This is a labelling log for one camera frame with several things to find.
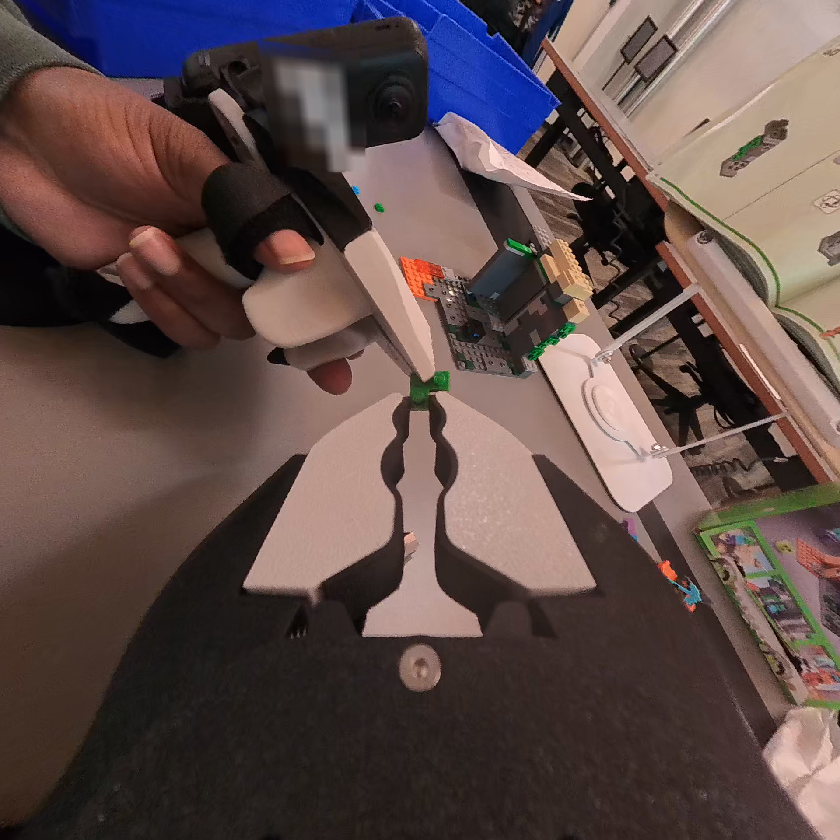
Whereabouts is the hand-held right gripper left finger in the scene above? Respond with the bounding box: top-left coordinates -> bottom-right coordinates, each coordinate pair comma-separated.
245,394 -> 405,602

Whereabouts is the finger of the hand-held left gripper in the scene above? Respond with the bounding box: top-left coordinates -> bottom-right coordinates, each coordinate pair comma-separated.
343,229 -> 438,389

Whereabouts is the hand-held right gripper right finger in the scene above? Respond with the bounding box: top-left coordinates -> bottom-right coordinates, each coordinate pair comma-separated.
434,392 -> 598,601

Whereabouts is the bright green corner plate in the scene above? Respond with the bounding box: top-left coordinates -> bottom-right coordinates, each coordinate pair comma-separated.
406,371 -> 455,406

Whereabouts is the blue plastic bin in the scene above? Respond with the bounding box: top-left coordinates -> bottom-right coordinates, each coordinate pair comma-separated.
14,0 -> 560,148

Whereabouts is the person's left forearm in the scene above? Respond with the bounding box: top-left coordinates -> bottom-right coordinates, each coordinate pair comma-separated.
0,0 -> 67,119

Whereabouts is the person's left hand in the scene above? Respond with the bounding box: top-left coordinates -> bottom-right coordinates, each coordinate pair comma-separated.
0,66 -> 357,396

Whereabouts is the orange brick plate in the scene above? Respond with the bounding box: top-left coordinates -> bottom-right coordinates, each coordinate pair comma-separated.
399,255 -> 455,301

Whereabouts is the grey green brick tower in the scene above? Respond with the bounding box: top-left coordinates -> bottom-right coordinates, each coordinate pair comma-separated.
440,235 -> 593,383

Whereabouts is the white crumpled bag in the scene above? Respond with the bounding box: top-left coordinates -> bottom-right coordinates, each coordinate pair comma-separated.
434,111 -> 593,206

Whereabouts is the white lamp base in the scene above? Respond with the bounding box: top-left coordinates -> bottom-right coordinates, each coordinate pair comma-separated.
537,331 -> 676,514

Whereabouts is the pile of colourful brick figures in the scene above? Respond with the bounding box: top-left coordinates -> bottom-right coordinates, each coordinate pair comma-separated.
617,512 -> 704,616

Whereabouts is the wooden office table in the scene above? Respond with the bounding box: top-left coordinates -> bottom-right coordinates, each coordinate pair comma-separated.
539,37 -> 840,489

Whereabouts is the green toy box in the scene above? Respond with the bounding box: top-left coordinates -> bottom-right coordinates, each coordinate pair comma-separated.
692,485 -> 840,711

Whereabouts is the white crumpled paper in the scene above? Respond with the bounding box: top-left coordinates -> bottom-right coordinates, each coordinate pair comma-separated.
760,705 -> 840,840

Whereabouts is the open instruction booklet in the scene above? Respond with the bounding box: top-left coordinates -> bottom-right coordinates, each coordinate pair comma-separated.
649,40 -> 840,437

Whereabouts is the black wall frame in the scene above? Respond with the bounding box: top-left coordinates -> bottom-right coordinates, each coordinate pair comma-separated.
617,16 -> 661,65
637,36 -> 682,84

